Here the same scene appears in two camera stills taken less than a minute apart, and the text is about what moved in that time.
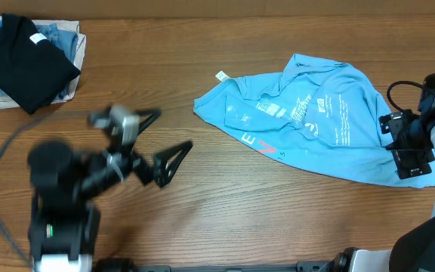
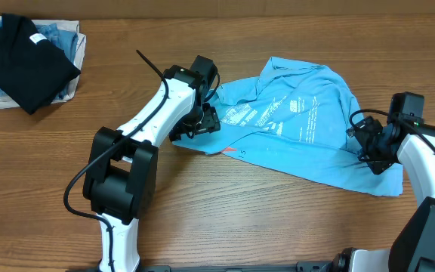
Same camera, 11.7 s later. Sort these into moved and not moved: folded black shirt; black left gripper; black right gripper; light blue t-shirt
Moved: light blue t-shirt; black left gripper; black right gripper
Not moved: folded black shirt
